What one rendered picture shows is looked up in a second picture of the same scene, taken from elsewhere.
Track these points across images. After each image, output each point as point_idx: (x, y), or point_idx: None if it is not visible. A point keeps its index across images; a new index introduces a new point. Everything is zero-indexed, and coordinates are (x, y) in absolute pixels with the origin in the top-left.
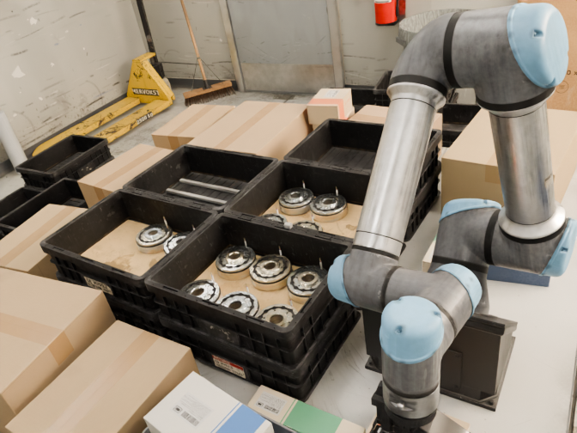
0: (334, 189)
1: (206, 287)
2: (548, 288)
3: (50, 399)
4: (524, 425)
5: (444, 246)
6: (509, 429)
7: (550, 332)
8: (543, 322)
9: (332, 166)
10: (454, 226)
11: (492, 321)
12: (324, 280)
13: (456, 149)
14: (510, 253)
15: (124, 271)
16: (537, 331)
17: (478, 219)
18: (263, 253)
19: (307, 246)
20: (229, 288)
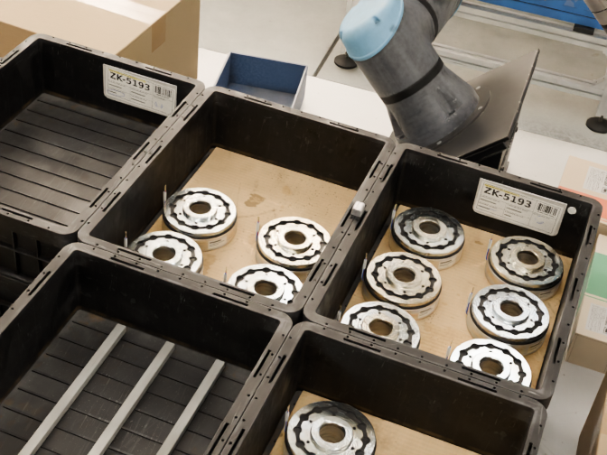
0: (151, 200)
1: (477, 355)
2: (305, 97)
3: None
4: (518, 151)
5: (423, 60)
6: (527, 160)
7: (382, 110)
8: (368, 112)
9: (137, 161)
10: (412, 31)
11: (536, 54)
12: (490, 171)
13: (86, 41)
14: (446, 13)
15: (526, 443)
16: (382, 118)
17: (412, 6)
18: (337, 311)
19: (378, 210)
20: (438, 350)
